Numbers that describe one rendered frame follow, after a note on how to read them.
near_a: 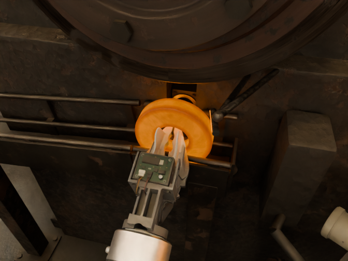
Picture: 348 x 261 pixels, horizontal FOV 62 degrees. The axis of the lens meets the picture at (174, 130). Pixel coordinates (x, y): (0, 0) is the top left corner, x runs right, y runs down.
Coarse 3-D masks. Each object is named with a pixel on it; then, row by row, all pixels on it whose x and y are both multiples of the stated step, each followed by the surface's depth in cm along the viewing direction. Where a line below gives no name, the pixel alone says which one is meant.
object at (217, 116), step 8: (272, 72) 47; (264, 80) 44; (240, 88) 44; (256, 88) 42; (232, 96) 40; (240, 96) 39; (248, 96) 40; (224, 104) 37; (232, 104) 37; (216, 112) 35; (224, 112) 35; (216, 120) 35; (216, 128) 37
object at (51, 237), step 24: (0, 168) 84; (0, 192) 85; (192, 192) 60; (216, 192) 59; (0, 216) 94; (24, 216) 98; (192, 216) 67; (24, 240) 104; (48, 240) 117; (192, 240) 74
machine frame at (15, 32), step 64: (0, 0) 59; (0, 64) 64; (64, 64) 59; (320, 64) 50; (64, 128) 73; (256, 128) 59; (64, 192) 95; (128, 192) 86; (256, 192) 72; (320, 192) 67; (256, 256) 93; (320, 256) 84
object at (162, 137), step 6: (156, 132) 50; (162, 132) 53; (168, 132) 55; (156, 138) 50; (162, 138) 53; (168, 138) 55; (156, 144) 51; (162, 144) 53; (168, 144) 55; (156, 150) 51; (162, 150) 53
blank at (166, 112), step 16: (144, 112) 53; (160, 112) 52; (176, 112) 51; (192, 112) 51; (144, 128) 55; (192, 128) 52; (208, 128) 52; (144, 144) 58; (192, 144) 55; (208, 144) 54
